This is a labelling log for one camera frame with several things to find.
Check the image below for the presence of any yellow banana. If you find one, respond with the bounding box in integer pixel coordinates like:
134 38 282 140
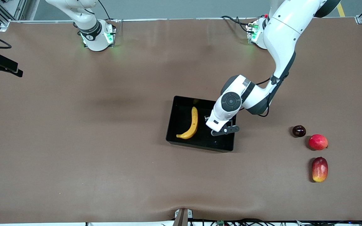
176 106 199 140

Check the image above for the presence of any black plastic box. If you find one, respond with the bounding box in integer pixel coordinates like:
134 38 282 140
165 95 238 153

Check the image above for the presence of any dark red plum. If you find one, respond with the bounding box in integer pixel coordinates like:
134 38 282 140
292 125 306 138

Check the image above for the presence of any round red peach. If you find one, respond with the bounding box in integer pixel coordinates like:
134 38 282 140
308 134 329 151

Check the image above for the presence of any brown table mat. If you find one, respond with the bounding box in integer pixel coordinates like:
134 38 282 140
0 17 362 224

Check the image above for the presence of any red yellow mango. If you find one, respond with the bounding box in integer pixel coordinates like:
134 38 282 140
311 157 329 183

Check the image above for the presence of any grey camera mount clamp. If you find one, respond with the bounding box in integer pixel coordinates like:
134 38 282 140
174 208 193 226

